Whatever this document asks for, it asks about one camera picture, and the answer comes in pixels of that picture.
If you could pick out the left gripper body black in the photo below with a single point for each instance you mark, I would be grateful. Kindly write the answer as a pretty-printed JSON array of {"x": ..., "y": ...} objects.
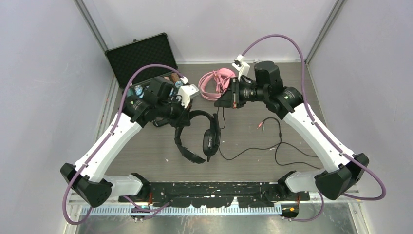
[{"x": 177, "y": 112}]

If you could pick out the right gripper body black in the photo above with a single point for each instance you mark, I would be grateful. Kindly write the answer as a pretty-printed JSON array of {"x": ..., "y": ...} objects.
[{"x": 244, "y": 91}]

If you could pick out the pink headphones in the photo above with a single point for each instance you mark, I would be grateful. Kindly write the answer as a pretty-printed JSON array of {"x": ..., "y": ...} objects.
[{"x": 220, "y": 78}]

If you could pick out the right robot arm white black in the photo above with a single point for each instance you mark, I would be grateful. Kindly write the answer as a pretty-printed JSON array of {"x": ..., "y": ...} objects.
[{"x": 341, "y": 170}]

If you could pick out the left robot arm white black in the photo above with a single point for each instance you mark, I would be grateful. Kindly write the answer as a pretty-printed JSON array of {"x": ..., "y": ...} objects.
[{"x": 88, "y": 175}]

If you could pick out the black poker chip case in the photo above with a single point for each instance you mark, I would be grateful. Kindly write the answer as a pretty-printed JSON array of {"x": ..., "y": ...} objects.
[{"x": 147, "y": 72}]

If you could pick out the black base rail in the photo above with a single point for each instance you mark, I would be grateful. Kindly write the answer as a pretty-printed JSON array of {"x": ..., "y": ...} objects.
[{"x": 214, "y": 194}]

